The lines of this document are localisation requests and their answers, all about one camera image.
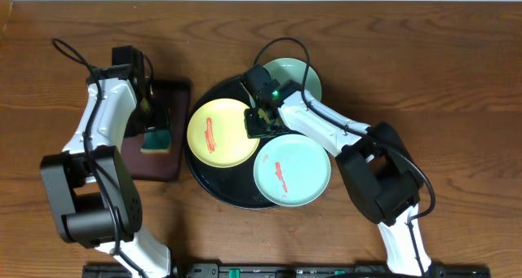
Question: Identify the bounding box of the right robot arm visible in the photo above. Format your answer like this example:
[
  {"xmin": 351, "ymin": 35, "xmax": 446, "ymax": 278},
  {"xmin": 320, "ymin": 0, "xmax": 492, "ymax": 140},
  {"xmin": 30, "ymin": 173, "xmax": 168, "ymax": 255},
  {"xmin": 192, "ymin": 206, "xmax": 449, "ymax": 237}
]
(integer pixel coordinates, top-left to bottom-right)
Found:
[{"xmin": 243, "ymin": 78, "xmax": 436, "ymax": 277}]

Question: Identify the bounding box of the yellow plate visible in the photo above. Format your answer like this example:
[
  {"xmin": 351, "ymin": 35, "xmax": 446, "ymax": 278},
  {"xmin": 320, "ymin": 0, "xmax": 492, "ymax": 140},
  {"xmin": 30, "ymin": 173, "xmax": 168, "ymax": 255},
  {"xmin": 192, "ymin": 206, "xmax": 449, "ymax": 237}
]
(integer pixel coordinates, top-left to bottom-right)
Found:
[{"xmin": 187, "ymin": 99, "xmax": 260, "ymax": 168}]

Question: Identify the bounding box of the round black tray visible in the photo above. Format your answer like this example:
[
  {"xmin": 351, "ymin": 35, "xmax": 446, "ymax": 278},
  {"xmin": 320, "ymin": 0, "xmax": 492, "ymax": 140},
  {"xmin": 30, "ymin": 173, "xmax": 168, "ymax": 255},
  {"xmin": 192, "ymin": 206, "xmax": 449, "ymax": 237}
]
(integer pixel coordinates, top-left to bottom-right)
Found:
[{"xmin": 185, "ymin": 77, "xmax": 277, "ymax": 210}]

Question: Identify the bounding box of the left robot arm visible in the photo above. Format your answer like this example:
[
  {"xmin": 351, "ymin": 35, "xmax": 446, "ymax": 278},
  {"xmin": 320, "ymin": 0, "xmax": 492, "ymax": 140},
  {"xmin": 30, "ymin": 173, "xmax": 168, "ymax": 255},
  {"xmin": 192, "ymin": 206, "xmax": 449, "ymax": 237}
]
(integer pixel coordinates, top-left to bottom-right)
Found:
[{"xmin": 40, "ymin": 64, "xmax": 172, "ymax": 277}]

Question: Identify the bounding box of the dark rectangular water tray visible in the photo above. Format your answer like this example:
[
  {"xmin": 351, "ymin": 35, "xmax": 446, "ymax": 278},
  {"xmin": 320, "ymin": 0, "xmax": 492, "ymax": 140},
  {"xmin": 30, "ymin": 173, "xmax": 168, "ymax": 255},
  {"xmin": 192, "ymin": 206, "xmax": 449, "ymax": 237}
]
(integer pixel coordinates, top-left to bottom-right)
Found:
[{"xmin": 121, "ymin": 79, "xmax": 191, "ymax": 182}]

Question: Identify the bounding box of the green yellow sponge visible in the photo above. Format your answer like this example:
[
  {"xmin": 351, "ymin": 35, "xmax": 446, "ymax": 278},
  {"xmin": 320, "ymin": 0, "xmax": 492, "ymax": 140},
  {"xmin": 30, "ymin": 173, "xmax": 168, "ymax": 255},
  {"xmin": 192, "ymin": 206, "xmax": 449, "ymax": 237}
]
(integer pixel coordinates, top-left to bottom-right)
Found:
[{"xmin": 140, "ymin": 130, "xmax": 171, "ymax": 154}]

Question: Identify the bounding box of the pale green plate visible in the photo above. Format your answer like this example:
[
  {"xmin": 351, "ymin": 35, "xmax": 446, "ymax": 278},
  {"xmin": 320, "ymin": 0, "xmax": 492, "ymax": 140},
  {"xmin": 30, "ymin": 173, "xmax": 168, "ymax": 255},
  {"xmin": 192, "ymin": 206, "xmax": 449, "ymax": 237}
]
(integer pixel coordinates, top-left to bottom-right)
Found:
[
  {"xmin": 263, "ymin": 58, "xmax": 322, "ymax": 101},
  {"xmin": 253, "ymin": 134, "xmax": 331, "ymax": 207}
]

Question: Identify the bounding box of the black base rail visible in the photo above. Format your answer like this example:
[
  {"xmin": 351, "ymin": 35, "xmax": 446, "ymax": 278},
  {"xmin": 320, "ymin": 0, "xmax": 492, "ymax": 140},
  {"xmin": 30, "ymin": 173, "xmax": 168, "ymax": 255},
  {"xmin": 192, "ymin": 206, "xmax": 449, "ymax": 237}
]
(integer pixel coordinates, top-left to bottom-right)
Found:
[{"xmin": 81, "ymin": 263, "xmax": 492, "ymax": 278}]

